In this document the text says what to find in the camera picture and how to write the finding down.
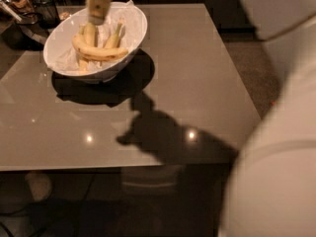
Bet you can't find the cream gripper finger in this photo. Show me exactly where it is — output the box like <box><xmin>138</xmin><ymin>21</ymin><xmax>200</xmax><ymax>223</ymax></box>
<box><xmin>87</xmin><ymin>2</ymin><xmax>109</xmax><ymax>25</ymax></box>

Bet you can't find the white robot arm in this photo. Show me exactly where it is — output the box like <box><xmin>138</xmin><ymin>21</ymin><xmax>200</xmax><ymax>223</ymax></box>
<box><xmin>218</xmin><ymin>0</ymin><xmax>316</xmax><ymax>237</ymax></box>

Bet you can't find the upright yellow banana left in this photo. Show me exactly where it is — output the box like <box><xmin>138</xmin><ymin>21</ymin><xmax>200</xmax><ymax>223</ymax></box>
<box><xmin>78</xmin><ymin>23</ymin><xmax>97</xmax><ymax>71</ymax></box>

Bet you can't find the upright yellow banana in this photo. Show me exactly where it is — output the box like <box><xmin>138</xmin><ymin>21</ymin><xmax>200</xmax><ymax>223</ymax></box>
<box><xmin>104</xmin><ymin>23</ymin><xmax>122</xmax><ymax>49</ymax></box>
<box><xmin>78</xmin><ymin>23</ymin><xmax>97</xmax><ymax>71</ymax></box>

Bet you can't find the upright yellow banana right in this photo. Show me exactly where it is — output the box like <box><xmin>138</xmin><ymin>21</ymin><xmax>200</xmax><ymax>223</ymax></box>
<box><xmin>104</xmin><ymin>23</ymin><xmax>122</xmax><ymax>49</ymax></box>

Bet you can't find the white tilted bowl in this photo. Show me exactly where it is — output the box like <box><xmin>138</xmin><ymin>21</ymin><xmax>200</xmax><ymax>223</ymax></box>
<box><xmin>42</xmin><ymin>1</ymin><xmax>148</xmax><ymax>83</ymax></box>

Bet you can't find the long curved yellow banana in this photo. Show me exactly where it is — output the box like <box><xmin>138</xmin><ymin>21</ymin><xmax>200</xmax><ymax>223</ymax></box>
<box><xmin>71</xmin><ymin>34</ymin><xmax>128</xmax><ymax>61</ymax></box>

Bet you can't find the white paper bowl liner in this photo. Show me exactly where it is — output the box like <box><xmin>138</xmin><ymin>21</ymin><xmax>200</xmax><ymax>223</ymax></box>
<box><xmin>52</xmin><ymin>0</ymin><xmax>146</xmax><ymax>74</ymax></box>

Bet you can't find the black wire basket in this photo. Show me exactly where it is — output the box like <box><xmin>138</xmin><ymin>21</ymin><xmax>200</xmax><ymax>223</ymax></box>
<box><xmin>32</xmin><ymin>0</ymin><xmax>60</xmax><ymax>29</ymax></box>

